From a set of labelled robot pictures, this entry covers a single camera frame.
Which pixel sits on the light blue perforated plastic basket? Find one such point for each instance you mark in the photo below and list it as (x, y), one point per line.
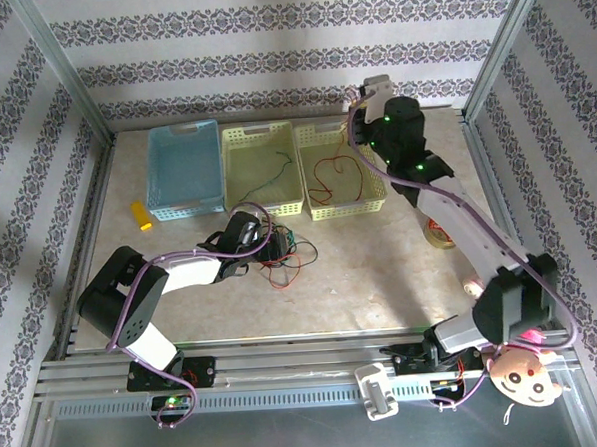
(185, 164)

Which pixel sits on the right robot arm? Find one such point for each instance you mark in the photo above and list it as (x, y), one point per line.
(458, 220)

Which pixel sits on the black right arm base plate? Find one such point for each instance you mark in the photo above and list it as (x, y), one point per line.
(410, 358)

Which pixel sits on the small beige round object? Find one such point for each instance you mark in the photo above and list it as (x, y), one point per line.
(473, 287)

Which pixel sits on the plush doll with pink bow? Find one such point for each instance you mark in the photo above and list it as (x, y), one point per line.
(524, 384)

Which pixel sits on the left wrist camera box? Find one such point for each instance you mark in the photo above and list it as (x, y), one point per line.
(249, 232)

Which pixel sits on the white plastic bracket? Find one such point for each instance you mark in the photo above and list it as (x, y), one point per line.
(377, 392)

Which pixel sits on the pale yellow perforated plastic basket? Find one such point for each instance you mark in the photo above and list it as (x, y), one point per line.
(255, 155)
(348, 209)

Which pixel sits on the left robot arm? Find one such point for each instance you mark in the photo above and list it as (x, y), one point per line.
(186, 274)

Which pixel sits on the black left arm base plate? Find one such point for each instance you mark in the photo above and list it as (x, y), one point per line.
(201, 371)

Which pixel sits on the small board with green LED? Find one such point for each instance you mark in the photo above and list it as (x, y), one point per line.
(172, 403)

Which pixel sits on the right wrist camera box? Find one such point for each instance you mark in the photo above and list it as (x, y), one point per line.
(378, 91)

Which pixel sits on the yellow rectangular block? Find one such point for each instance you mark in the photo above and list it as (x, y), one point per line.
(141, 215)

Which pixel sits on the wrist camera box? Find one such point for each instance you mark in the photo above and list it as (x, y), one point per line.
(378, 91)
(249, 232)

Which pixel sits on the aluminium frame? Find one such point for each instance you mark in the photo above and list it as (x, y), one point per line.
(285, 357)

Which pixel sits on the round red and white tin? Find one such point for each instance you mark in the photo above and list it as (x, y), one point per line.
(437, 236)

